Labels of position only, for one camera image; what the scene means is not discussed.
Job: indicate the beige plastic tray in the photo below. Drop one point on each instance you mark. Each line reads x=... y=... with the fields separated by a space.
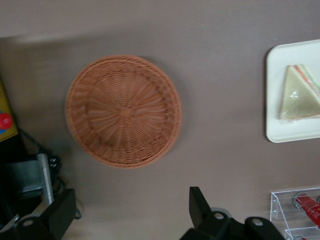
x=275 y=100

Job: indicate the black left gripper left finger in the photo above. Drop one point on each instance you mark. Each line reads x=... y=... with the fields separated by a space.
x=60 y=215

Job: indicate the round brown wicker basket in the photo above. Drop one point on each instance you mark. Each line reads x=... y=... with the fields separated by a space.
x=122 y=112

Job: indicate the yellow emergency stop box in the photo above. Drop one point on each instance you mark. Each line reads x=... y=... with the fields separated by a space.
x=7 y=100

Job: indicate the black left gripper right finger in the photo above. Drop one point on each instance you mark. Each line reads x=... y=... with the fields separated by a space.
x=200 y=210

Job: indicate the clear acrylic bottle rack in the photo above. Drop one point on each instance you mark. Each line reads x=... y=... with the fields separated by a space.
x=280 y=207

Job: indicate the triangle sandwich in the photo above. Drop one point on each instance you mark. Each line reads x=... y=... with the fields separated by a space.
x=297 y=97

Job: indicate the red cola bottle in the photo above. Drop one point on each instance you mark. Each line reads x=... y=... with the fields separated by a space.
x=308 y=205

